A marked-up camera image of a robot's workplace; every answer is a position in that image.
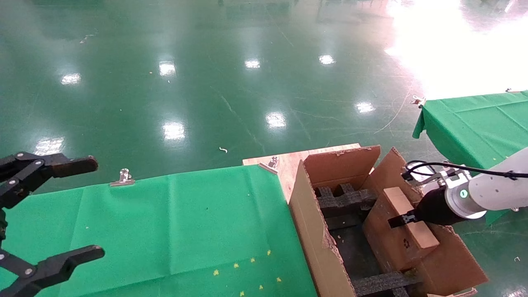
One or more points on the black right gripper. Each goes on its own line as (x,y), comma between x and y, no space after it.
(435,208)

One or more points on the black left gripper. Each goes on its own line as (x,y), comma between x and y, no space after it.
(2,225)

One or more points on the small brown cardboard box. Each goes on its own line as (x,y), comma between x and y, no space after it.
(396,243)

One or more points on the large open cardboard carton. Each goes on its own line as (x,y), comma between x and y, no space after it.
(313,231)

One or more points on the metal binder clip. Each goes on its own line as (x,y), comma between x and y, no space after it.
(272,161)
(417,100)
(123,177)
(515,208)

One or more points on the large green tablecloth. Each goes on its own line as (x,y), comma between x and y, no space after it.
(165,227)

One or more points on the green tablecloth with hanging corner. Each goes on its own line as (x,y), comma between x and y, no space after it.
(474,123)

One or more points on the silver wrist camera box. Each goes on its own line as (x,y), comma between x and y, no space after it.
(423,181)

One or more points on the silver camera mount bracket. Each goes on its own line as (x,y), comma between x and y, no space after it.
(451,175)

